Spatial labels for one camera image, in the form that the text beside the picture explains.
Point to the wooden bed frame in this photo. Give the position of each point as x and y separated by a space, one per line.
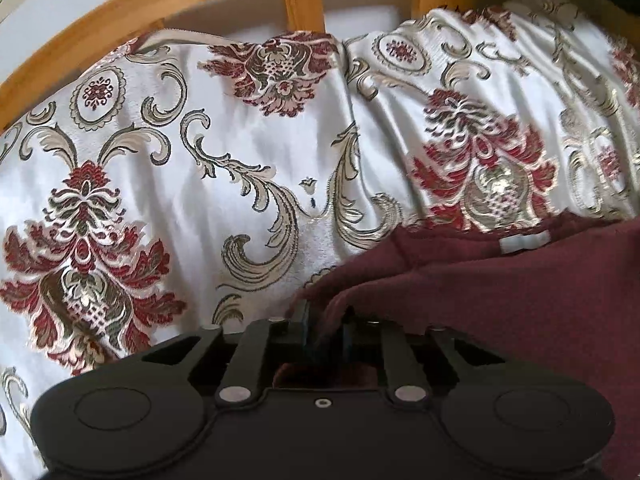
125 10

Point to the floral satin bedspread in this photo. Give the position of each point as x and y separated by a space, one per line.
175 185

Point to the maroon long-sleeved shirt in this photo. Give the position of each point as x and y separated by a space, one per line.
500 290

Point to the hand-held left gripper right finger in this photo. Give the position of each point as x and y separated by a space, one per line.
400 360

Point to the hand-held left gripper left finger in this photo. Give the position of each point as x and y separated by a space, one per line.
250 355

